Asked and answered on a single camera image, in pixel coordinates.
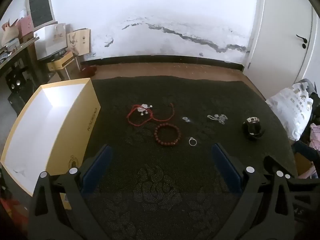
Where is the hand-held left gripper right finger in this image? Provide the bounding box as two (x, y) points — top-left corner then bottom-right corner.
(211, 142), (297, 240)

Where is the red string bracelet silver charm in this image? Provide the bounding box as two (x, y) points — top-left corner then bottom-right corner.
(126, 102), (175, 127)

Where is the yellow cardboard box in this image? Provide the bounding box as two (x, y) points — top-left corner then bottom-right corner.
(47, 52), (77, 72)

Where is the pink box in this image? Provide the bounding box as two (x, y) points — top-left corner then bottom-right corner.
(15, 15), (34, 38)

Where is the white patterned pillow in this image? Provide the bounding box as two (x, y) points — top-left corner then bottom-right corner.
(265, 82), (314, 141)

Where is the black door handle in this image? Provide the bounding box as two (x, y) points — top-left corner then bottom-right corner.
(296, 34), (308, 48)

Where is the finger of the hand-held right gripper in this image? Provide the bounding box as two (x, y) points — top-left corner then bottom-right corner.
(264, 155), (299, 180)

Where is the brown cardboard box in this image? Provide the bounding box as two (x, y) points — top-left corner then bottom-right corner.
(294, 151), (314, 178)

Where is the red cloth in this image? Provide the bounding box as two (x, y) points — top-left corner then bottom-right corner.
(80, 66), (97, 77)

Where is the pink cloth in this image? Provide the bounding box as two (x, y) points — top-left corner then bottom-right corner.
(310, 124), (320, 150)

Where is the white door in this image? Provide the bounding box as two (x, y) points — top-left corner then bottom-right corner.
(250, 0), (320, 90)

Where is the red beaded bracelet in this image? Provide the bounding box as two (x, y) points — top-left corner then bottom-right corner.
(154, 124), (181, 146)

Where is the dark desk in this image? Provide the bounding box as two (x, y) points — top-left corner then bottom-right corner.
(0, 37), (40, 80)

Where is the yellow box with white inside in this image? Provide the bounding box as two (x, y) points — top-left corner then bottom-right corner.
(0, 77), (102, 210)

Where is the white framed dark board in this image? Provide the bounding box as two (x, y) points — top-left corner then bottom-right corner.
(26, 0), (56, 29)

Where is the tan paper bag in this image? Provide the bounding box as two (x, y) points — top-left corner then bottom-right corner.
(1, 20), (19, 47)

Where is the black speaker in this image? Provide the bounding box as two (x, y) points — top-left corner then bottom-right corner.
(5, 67), (28, 92)

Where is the black wrist watch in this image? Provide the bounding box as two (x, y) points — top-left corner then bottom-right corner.
(242, 117), (265, 140)

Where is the beige paper bag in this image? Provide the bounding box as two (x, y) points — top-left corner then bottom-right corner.
(66, 29), (91, 55)

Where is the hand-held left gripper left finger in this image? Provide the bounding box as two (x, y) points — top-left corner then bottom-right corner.
(27, 144), (113, 240)

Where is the white paper bag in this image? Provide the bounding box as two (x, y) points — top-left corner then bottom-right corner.
(34, 23), (68, 60)

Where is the silver chain necklace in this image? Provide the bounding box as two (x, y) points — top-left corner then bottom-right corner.
(207, 114), (228, 125)

